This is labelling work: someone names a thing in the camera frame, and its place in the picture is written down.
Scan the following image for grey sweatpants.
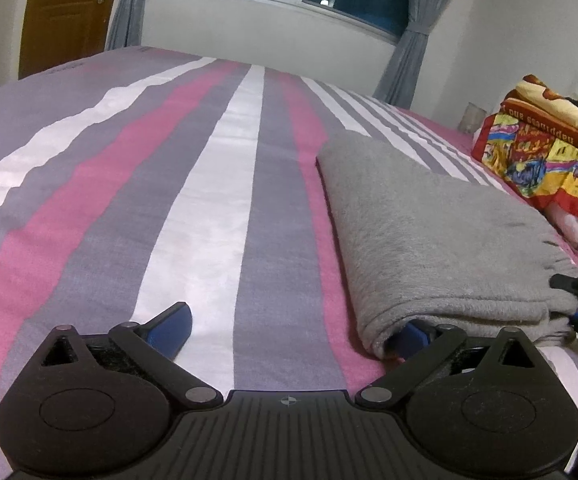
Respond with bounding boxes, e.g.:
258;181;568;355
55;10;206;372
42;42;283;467
317;131;578;359

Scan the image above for striped purple pink bedsheet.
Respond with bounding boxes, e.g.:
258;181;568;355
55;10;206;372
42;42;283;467
0;48;578;479

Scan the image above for colourful folded blanket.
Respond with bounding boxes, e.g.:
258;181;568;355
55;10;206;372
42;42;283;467
471;74;578;269

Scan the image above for grey left curtain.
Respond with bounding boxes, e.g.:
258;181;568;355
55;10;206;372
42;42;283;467
106;0;146;50

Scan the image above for grey curtain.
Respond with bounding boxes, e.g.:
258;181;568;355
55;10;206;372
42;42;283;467
106;0;146;50
375;0;451;108

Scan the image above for brown wooden door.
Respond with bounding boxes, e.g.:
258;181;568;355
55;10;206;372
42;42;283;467
18;0;113;78

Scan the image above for grey right curtain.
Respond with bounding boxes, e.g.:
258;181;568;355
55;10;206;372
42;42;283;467
375;0;451;108

